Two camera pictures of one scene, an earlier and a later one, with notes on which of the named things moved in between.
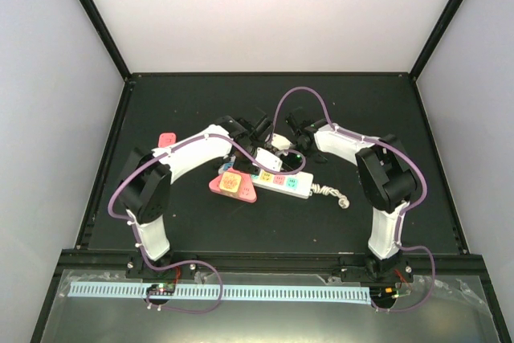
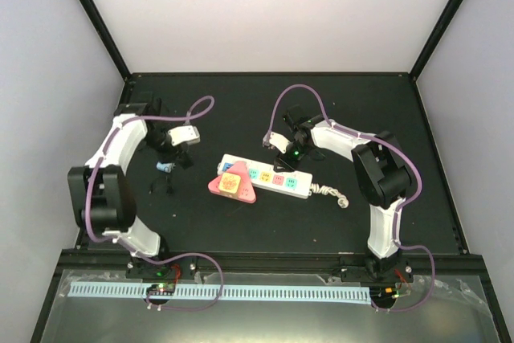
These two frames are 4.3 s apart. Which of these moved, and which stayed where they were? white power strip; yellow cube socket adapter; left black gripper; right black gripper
Moved: left black gripper
Stayed: right black gripper; white power strip; yellow cube socket adapter
